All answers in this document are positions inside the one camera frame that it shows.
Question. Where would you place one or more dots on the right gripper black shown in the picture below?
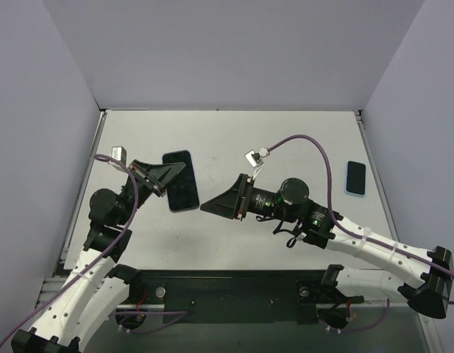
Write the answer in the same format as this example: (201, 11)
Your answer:
(243, 196)

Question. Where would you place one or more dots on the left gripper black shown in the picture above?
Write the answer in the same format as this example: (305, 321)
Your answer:
(146, 177)

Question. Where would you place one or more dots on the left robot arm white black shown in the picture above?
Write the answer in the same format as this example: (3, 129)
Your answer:
(98, 284)

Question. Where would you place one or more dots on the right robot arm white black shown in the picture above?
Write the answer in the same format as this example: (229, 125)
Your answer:
(417, 276)

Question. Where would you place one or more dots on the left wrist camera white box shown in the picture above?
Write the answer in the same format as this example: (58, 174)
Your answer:
(119, 153)

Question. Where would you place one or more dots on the aluminium front rail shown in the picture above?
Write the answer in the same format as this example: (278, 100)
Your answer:
(52, 286)

